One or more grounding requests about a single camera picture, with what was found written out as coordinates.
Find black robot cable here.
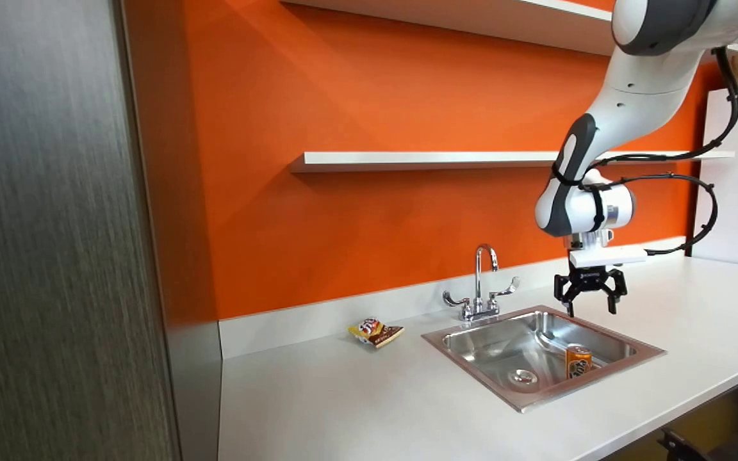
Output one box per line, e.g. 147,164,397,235
593,45,738,258

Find upper white wall shelf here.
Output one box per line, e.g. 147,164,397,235
286,0,616,57

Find chrome faucet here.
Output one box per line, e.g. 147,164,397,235
441,242,516,321

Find stainless steel sink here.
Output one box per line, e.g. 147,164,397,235
425,305,662,413

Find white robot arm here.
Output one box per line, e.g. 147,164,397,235
537,0,738,312

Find grey tall cabinet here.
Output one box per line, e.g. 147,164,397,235
0,0,220,461

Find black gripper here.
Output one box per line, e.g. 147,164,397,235
553,265,629,318

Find small snack packet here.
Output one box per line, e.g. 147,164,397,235
350,318,404,351

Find orange soda can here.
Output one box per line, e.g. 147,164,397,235
565,345,596,379

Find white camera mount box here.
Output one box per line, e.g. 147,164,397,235
570,232,605,269

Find lower white wall shelf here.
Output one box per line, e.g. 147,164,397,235
291,149,738,177

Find white wall shelf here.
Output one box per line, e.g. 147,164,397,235
291,149,738,177
286,0,616,57

